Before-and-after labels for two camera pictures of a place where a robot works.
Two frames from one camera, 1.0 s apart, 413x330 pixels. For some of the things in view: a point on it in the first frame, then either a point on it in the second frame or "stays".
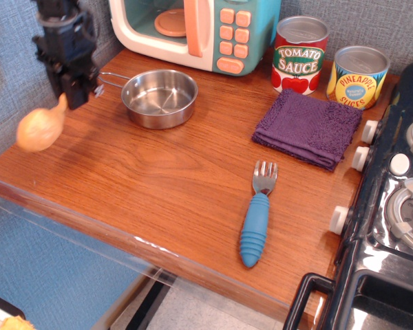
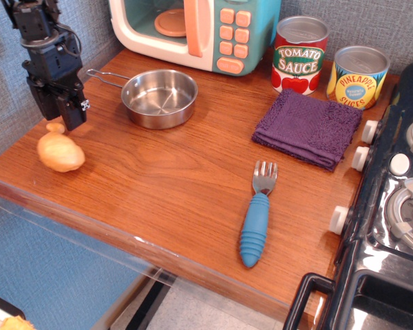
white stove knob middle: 359,157 stays
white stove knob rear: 369,130 stays
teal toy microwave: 232,37 stays
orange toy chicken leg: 39,128 to 59,151
